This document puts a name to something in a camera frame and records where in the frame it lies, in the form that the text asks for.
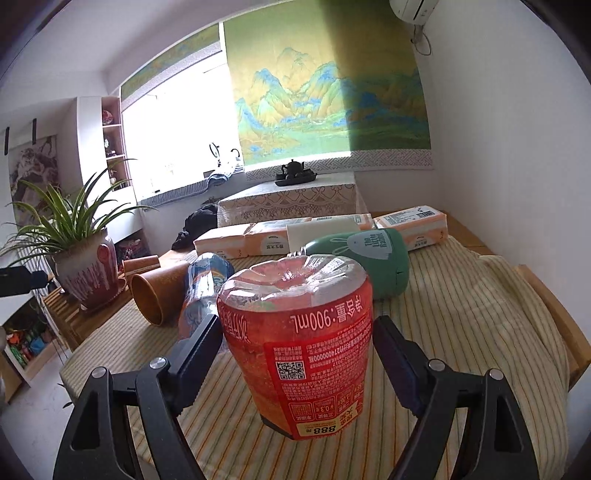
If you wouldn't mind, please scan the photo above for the red label plastic bottle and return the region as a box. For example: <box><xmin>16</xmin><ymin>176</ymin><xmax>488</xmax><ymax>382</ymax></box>
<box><xmin>217</xmin><ymin>254</ymin><xmax>373</xmax><ymax>440</ymax></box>

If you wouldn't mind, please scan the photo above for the blue orange drink bottle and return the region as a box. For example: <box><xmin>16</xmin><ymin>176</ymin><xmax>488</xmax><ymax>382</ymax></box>
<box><xmin>177</xmin><ymin>253</ymin><xmax>235</xmax><ymax>339</ymax></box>

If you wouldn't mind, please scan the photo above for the striped yellow table cloth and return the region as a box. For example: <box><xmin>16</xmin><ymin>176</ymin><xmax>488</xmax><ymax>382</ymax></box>
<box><xmin>59</xmin><ymin>234</ymin><xmax>571</xmax><ymax>480</ymax></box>

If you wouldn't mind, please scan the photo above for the green spider plant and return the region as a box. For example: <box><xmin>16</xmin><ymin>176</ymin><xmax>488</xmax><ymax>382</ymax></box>
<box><xmin>1</xmin><ymin>169</ymin><xmax>151</xmax><ymax>267</ymax></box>

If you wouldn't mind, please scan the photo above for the black teapot on tray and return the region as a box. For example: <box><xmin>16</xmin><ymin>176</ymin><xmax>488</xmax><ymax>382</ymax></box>
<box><xmin>274</xmin><ymin>159</ymin><xmax>317</xmax><ymax>187</ymax></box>

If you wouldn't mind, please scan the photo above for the white bookshelf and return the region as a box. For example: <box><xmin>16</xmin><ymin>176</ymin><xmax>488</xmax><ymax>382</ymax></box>
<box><xmin>75</xmin><ymin>96</ymin><xmax>137</xmax><ymax>216</ymax></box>

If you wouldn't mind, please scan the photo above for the brown paper cup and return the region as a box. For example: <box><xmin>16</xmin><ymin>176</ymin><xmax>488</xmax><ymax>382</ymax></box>
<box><xmin>130</xmin><ymin>261</ymin><xmax>189</xmax><ymax>326</ymax></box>

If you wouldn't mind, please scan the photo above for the tissue pack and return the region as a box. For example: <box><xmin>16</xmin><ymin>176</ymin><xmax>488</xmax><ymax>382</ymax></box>
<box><xmin>243</xmin><ymin>219</ymin><xmax>294</xmax><ymax>257</ymax></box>
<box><xmin>193</xmin><ymin>224</ymin><xmax>252</xmax><ymax>260</ymax></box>
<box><xmin>311</xmin><ymin>213</ymin><xmax>376</xmax><ymax>231</ymax></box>
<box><xmin>374</xmin><ymin>205</ymin><xmax>449</xmax><ymax>251</ymax></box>

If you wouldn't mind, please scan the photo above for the red white plant pot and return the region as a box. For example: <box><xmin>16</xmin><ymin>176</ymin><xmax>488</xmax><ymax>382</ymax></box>
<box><xmin>52</xmin><ymin>228</ymin><xmax>122</xmax><ymax>311</ymax></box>

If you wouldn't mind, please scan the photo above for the landscape painting scroll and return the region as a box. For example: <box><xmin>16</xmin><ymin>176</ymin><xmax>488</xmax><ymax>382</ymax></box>
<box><xmin>221</xmin><ymin>1</ymin><xmax>433</xmax><ymax>171</ymax></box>

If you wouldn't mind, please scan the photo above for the black clothes pile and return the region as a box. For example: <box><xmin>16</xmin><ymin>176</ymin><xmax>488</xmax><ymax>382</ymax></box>
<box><xmin>170</xmin><ymin>203</ymin><xmax>217</xmax><ymax>251</ymax></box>

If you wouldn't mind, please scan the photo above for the tiger wall painting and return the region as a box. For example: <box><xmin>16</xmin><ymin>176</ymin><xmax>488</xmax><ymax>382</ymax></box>
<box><xmin>8</xmin><ymin>135</ymin><xmax>59</xmax><ymax>227</ymax></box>

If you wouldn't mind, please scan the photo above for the tissue pack farthest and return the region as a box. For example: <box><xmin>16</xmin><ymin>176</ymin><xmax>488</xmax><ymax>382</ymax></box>
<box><xmin>374</xmin><ymin>205</ymin><xmax>449</xmax><ymax>251</ymax></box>

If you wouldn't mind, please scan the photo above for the green thermos bottle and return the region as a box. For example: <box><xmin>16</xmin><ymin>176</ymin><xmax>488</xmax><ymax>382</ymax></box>
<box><xmin>296</xmin><ymin>229</ymin><xmax>410</xmax><ymax>300</ymax></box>

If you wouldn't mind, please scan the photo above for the white paper cup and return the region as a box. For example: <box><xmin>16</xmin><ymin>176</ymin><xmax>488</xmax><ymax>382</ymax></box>
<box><xmin>287</xmin><ymin>217</ymin><xmax>360</xmax><ymax>253</ymax></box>

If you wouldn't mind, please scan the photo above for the tissue pack nearest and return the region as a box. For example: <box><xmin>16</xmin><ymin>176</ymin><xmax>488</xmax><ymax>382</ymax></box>
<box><xmin>193</xmin><ymin>224</ymin><xmax>252</xmax><ymax>260</ymax></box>

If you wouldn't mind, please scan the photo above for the white air conditioner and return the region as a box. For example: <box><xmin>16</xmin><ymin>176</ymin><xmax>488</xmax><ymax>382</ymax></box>
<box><xmin>389</xmin><ymin>0</ymin><xmax>439</xmax><ymax>26</ymax></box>

